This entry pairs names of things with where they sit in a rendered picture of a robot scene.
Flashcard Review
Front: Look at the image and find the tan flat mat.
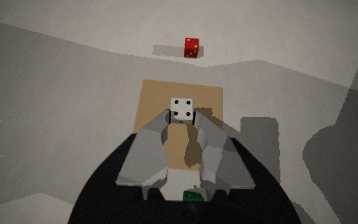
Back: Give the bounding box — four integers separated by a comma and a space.
133, 79, 222, 171

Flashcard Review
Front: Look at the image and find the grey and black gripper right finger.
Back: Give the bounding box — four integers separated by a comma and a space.
192, 110, 302, 224

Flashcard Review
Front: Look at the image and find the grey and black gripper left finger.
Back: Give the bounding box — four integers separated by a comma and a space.
68, 109, 171, 224

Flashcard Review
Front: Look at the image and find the red die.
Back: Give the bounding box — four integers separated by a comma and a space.
184, 38, 199, 58

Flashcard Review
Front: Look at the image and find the green die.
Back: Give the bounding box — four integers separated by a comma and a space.
183, 191, 204, 201

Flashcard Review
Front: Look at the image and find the white die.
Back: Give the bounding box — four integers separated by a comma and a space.
171, 97, 194, 124

